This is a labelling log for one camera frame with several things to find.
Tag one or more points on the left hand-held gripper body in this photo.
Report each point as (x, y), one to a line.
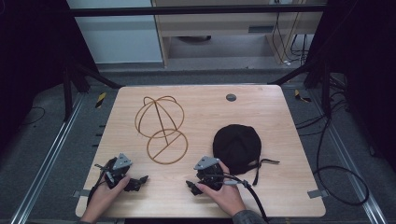
(116, 172)

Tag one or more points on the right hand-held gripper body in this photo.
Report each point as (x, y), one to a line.
(210, 174)

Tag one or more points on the person's right hand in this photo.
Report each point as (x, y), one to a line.
(222, 197)

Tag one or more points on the person's left hand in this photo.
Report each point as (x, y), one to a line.
(102, 197)

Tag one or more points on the yellow black tape strip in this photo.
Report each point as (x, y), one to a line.
(100, 100)
(300, 97)

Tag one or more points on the grey round table grommet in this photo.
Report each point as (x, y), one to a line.
(231, 97)

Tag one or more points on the black metal stand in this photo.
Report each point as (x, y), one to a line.
(325, 90)
(67, 93)

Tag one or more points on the white cabinet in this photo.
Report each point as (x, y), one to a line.
(118, 40)

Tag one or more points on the black curtain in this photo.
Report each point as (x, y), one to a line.
(34, 62)
(367, 62)

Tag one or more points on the light wooden desk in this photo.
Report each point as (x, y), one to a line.
(218, 26)

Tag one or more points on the grey table bracket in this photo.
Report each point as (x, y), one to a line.
(317, 193)
(81, 193)

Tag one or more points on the metal floor rail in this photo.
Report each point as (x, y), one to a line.
(351, 168)
(46, 158)

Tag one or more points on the black horizontal frame bar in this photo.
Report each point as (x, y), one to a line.
(186, 10)

